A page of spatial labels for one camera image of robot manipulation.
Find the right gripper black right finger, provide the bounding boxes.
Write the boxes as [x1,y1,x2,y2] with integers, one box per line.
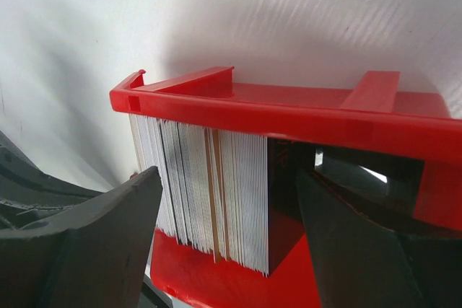
[297,169,461,307]

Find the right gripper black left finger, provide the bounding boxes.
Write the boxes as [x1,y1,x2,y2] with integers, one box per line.
[1,167,162,307]

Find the white card stack in bin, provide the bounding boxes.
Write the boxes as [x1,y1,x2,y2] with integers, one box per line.
[129,115,270,276]

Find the red plastic bin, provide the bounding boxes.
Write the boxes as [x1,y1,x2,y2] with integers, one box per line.
[110,67,461,307]

